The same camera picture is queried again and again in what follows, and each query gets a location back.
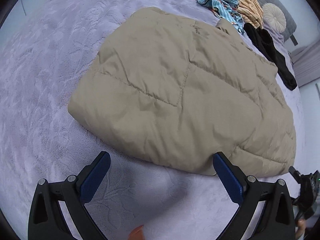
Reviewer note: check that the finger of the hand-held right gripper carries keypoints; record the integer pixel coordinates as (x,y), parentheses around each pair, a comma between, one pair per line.
(295,173)

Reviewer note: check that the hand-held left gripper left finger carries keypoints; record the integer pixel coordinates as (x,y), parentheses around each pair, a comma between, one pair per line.
(96,177)

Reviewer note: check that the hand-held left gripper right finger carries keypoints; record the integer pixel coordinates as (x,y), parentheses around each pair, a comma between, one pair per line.
(228,177)

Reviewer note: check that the beige puffer jacket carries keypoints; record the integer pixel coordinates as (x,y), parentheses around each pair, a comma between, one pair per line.
(175,92)

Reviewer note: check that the person's right hand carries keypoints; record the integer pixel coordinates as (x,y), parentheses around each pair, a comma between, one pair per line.
(301,230)

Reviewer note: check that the person's left hand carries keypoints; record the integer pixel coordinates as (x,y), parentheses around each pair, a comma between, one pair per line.
(137,233)

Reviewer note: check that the purple plush blanket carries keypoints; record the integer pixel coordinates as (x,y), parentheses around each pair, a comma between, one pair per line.
(50,92)

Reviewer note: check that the grey curtain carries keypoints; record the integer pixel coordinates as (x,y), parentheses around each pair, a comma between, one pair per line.
(307,65)

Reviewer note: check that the black garment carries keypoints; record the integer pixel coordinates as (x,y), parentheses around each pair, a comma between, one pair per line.
(270,50)

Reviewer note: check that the grey quilted headboard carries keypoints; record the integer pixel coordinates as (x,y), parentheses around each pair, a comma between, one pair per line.
(290,22)

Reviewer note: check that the round cream cushion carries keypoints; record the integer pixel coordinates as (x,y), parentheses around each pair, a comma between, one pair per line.
(274,17)

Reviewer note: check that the beige striped garment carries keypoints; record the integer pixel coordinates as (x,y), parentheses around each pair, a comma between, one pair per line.
(250,10)

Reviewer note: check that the blue cartoon print garment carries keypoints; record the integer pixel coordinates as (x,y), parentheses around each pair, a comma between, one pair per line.
(215,0)

